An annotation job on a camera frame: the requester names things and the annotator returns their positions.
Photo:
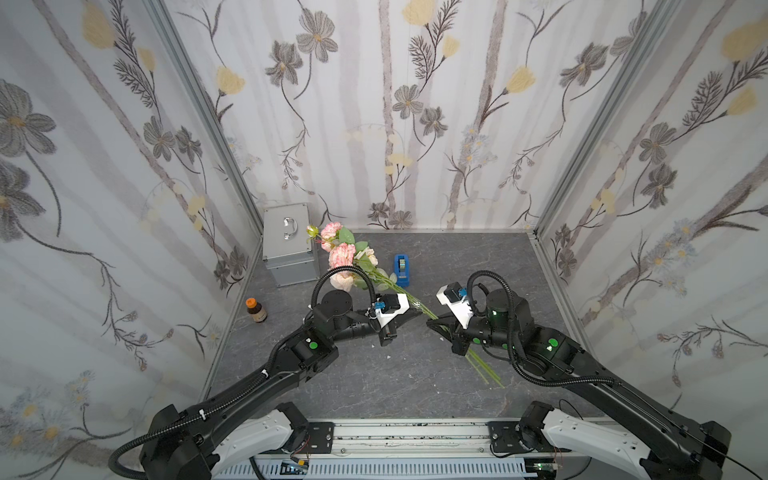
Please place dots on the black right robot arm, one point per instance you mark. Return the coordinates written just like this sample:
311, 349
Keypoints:
651, 442

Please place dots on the brown bottle with orange cap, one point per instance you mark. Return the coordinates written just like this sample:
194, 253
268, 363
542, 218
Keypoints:
256, 310

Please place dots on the right wrist camera white housing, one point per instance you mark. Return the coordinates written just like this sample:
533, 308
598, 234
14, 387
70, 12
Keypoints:
455, 297

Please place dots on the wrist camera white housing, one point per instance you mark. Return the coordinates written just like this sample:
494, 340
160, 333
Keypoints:
455, 297
387, 307

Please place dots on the left wrist camera white housing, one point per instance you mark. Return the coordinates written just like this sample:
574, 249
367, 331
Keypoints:
387, 307

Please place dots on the artificial flower bouquet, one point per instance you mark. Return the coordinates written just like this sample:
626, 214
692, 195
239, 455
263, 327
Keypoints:
345, 251

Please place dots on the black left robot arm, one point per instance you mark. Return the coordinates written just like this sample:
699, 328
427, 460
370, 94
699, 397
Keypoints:
188, 444

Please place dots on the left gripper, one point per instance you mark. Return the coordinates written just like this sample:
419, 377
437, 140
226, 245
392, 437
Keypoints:
387, 330

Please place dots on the silver aluminium case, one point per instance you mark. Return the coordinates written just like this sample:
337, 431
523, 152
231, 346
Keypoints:
288, 253

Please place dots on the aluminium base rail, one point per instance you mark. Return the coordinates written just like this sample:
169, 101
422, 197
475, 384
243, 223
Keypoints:
453, 449

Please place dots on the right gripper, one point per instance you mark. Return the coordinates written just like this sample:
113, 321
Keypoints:
457, 336

